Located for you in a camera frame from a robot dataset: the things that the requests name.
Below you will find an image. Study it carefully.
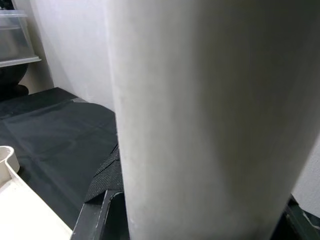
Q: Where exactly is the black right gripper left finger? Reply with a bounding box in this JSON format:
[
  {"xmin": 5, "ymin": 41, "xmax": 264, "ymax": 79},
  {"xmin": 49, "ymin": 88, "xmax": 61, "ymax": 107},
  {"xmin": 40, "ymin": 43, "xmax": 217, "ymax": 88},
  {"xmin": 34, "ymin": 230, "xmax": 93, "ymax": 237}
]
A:
[{"xmin": 71, "ymin": 145, "xmax": 131, "ymax": 240}]

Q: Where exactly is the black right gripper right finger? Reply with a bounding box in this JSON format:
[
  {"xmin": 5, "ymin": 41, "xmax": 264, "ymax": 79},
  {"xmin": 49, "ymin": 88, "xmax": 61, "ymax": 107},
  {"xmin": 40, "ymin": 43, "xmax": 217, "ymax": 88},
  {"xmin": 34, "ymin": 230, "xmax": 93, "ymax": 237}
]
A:
[{"xmin": 269, "ymin": 194, "xmax": 320, "ymax": 240}]

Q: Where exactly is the white plastic table leg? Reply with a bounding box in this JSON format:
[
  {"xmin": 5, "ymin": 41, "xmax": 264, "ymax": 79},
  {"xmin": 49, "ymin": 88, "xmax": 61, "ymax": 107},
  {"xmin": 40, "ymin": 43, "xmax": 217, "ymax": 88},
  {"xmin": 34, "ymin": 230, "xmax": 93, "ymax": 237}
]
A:
[{"xmin": 106, "ymin": 0, "xmax": 320, "ymax": 240}]

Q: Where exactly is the cream plastic children table top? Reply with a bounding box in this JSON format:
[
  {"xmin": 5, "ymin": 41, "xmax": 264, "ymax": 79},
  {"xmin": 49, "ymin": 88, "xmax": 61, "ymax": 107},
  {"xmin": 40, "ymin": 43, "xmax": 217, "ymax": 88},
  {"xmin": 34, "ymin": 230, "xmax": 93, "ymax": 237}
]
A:
[{"xmin": 0, "ymin": 145, "xmax": 74, "ymax": 240}]

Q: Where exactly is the black table cloth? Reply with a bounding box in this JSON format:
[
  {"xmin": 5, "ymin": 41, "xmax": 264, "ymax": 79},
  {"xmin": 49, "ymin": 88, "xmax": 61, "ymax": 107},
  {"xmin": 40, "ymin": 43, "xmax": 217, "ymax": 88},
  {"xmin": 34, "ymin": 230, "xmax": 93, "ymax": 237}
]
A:
[{"xmin": 0, "ymin": 86, "xmax": 120, "ymax": 232}]

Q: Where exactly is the clear plastic storage box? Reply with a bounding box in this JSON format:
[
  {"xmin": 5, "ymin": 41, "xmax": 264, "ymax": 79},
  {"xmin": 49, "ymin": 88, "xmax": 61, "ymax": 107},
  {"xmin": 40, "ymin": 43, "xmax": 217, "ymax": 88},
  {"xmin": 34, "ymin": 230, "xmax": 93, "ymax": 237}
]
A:
[{"xmin": 0, "ymin": 8, "xmax": 43, "ymax": 69}]

